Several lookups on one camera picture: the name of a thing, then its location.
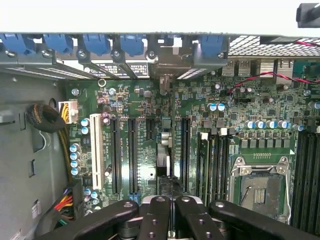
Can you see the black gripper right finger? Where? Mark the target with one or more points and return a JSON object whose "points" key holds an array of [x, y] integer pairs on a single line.
{"points": [[192, 220]]}

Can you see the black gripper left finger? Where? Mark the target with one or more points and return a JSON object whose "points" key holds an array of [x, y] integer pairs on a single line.
{"points": [[155, 220]]}

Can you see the green motherboard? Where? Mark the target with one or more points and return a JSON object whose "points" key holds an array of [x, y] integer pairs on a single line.
{"points": [[143, 160]]}

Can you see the CPU socket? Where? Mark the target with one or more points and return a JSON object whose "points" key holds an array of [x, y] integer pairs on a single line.
{"points": [[260, 192]]}

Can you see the short black expansion slot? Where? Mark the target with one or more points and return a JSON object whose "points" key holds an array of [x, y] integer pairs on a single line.
{"points": [[150, 130]]}

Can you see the white expansion slot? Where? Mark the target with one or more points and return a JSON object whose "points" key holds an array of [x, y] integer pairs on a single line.
{"points": [[97, 150]]}

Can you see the open black PC case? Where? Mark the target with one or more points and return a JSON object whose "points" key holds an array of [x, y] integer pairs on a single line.
{"points": [[30, 61]]}

